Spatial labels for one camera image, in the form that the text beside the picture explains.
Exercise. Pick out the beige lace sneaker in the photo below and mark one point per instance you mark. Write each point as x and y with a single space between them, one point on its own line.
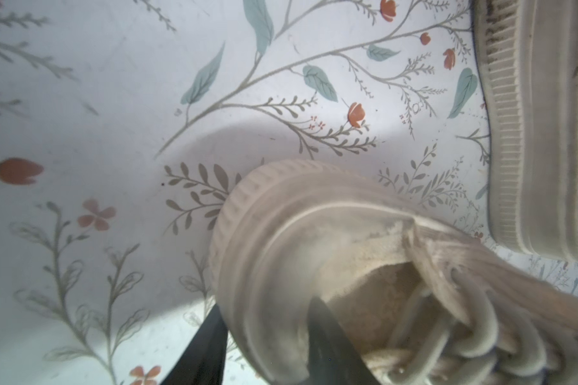
420 301
527 55

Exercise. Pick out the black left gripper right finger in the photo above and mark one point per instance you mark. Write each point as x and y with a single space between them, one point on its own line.
332 359

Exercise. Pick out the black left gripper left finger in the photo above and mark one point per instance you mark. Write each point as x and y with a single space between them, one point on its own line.
203 361

